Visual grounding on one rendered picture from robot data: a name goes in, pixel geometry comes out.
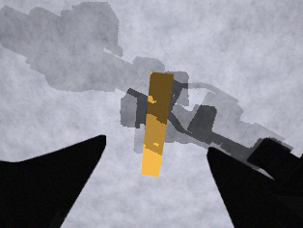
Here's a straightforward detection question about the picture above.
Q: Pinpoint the orange bar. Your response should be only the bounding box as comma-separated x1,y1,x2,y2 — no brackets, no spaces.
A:
141,71,174,177

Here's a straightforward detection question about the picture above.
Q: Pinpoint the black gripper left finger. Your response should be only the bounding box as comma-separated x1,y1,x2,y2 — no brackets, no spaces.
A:
0,134,106,228

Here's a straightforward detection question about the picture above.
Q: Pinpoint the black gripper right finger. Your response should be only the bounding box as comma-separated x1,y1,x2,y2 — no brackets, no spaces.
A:
207,147,303,228

